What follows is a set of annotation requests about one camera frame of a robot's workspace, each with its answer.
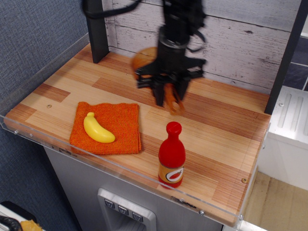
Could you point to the red toy sauce bottle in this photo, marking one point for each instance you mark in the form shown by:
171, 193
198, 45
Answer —
172, 157

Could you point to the yellow object at corner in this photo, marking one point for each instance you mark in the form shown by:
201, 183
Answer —
30, 225

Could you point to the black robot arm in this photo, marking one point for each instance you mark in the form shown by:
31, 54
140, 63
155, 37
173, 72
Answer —
183, 18

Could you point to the grey toy fridge cabinet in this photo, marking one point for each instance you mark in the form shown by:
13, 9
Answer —
106, 200

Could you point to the white toy sink unit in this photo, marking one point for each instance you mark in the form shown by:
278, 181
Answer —
284, 154

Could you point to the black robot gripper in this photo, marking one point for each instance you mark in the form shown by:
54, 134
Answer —
155, 66

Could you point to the dark left frame post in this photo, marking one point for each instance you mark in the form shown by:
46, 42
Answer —
96, 29

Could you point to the orange transparent plastic pot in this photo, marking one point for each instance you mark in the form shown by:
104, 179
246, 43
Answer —
173, 101

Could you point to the yellow toy banana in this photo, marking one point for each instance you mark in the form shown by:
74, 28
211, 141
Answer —
96, 131

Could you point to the black white object at corner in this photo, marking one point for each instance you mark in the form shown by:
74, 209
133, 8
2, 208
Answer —
11, 210

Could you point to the dark frame post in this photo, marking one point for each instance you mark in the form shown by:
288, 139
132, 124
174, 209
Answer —
287, 56
96, 29

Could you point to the orange woven cloth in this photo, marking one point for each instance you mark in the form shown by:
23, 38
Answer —
119, 119

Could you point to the dark right frame post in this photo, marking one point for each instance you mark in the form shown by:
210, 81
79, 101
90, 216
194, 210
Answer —
287, 56

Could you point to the clear acrylic table guard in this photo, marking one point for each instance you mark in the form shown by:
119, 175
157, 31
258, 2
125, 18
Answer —
223, 128

